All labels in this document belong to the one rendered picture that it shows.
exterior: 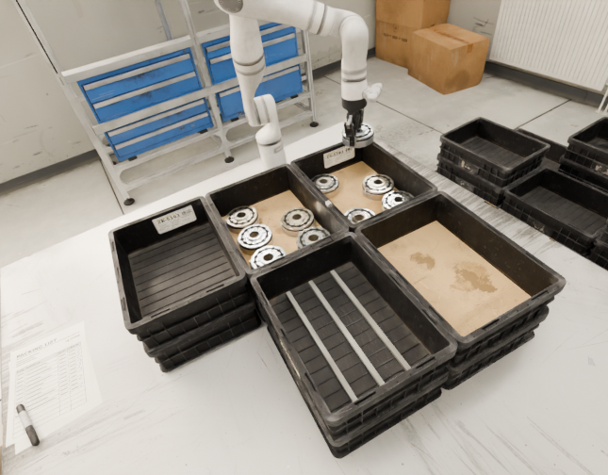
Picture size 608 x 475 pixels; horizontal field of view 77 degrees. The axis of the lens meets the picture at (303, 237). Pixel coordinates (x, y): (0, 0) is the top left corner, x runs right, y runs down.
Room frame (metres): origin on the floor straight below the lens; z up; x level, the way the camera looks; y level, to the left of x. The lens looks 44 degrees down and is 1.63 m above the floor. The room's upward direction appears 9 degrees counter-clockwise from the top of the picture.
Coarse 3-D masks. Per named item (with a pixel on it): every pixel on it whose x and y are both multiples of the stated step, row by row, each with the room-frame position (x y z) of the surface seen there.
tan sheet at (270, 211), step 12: (288, 192) 1.06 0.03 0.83; (264, 204) 1.02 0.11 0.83; (276, 204) 1.01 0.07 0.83; (288, 204) 1.00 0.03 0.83; (300, 204) 0.99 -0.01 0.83; (264, 216) 0.96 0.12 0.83; (276, 216) 0.95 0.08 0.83; (276, 228) 0.89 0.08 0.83; (276, 240) 0.84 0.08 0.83; (288, 240) 0.83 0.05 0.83; (288, 252) 0.78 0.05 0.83
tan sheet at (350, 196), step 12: (348, 168) 1.15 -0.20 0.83; (360, 168) 1.14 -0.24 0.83; (348, 180) 1.08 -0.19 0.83; (360, 180) 1.07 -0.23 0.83; (348, 192) 1.01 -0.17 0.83; (360, 192) 1.00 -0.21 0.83; (336, 204) 0.96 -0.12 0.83; (348, 204) 0.95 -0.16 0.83; (360, 204) 0.94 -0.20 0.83; (372, 204) 0.93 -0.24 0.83
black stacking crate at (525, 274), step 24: (408, 216) 0.78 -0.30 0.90; (432, 216) 0.81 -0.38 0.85; (456, 216) 0.75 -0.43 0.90; (384, 240) 0.75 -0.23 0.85; (480, 240) 0.66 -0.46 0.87; (504, 264) 0.59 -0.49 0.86; (528, 264) 0.54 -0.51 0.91; (528, 288) 0.51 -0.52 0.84; (528, 312) 0.44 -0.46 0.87; (504, 336) 0.41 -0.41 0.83; (456, 360) 0.37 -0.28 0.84
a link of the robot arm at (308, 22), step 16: (224, 0) 1.04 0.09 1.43; (240, 0) 1.04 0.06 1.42; (256, 0) 1.03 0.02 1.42; (272, 0) 1.04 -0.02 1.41; (288, 0) 1.05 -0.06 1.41; (304, 0) 1.06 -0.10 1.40; (240, 16) 1.06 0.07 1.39; (256, 16) 1.05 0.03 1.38; (272, 16) 1.04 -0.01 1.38; (288, 16) 1.04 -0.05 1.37; (304, 16) 1.04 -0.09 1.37; (320, 16) 1.04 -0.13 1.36
